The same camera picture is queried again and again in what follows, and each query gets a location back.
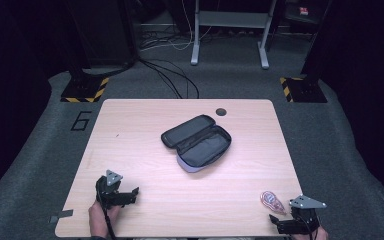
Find pink transparent correction tape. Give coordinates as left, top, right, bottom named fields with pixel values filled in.
left=259, top=190, right=287, bottom=216

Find black cabinet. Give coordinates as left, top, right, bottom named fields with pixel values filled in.
left=64, top=0, right=138, bottom=69

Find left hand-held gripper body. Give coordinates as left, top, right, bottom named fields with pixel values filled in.
left=95, top=169, right=130, bottom=210

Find black yellow striped stand base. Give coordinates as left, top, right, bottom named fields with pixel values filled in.
left=60, top=76, right=110, bottom=104
left=278, top=76, right=329, bottom=104

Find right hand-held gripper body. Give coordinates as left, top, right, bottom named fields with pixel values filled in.
left=288, top=194, right=328, bottom=235

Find person's right hand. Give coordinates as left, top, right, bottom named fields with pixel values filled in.
left=289, top=225, right=330, bottom=240

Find grey tape strip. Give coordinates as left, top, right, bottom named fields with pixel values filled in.
left=48, top=208, right=75, bottom=224

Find open black pencil case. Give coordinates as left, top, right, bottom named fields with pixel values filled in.
left=160, top=113, right=233, bottom=174

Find white metal stand frame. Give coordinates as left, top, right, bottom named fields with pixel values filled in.
left=190, top=0, right=278, bottom=70

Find black floor cables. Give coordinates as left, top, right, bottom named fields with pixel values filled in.
left=138, top=57, right=201, bottom=100

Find dark box with red label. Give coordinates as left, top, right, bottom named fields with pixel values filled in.
left=283, top=0, right=329, bottom=25

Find white floor cables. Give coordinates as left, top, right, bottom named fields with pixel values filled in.
left=139, top=0, right=215, bottom=52

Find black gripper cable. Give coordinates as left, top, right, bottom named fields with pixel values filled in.
left=101, top=199, right=118, bottom=240
left=295, top=213, right=319, bottom=240

